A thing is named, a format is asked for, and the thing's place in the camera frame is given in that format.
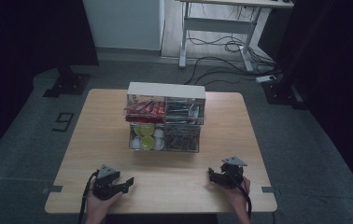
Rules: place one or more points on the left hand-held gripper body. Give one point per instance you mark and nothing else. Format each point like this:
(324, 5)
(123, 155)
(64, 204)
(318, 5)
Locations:
(106, 188)

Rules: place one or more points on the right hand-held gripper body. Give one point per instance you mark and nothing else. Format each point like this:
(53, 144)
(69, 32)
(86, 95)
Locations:
(233, 174)

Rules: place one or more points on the person's left hand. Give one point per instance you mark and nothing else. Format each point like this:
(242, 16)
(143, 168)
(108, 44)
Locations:
(98, 205)

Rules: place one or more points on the person's right hand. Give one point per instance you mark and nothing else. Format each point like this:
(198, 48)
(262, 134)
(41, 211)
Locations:
(238, 197)

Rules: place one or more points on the white lid capsule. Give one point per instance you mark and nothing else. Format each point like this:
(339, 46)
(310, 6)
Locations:
(159, 144)
(158, 133)
(135, 143)

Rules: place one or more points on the grey tape strip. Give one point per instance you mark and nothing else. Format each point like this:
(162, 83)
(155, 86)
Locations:
(53, 189)
(270, 189)

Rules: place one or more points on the pile of dark packets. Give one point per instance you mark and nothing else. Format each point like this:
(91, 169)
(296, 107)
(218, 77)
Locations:
(182, 112)

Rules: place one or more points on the pile of red packets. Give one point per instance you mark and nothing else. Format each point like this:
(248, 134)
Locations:
(146, 110)

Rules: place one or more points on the black stand base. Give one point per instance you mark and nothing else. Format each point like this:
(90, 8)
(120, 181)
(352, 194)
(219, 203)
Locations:
(68, 84)
(282, 93)

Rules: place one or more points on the clear acrylic organizer white lid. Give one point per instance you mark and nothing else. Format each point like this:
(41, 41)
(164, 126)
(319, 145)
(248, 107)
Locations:
(165, 90)

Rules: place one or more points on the white power strip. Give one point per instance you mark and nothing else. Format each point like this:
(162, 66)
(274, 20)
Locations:
(265, 79)

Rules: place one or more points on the dark curtain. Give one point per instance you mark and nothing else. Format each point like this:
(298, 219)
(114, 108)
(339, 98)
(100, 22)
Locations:
(25, 46)
(336, 77)

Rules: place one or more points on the white metal desk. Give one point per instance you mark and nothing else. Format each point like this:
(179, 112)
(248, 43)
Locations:
(218, 25)

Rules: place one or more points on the white wall panel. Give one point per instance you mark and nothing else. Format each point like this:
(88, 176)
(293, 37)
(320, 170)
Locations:
(121, 23)

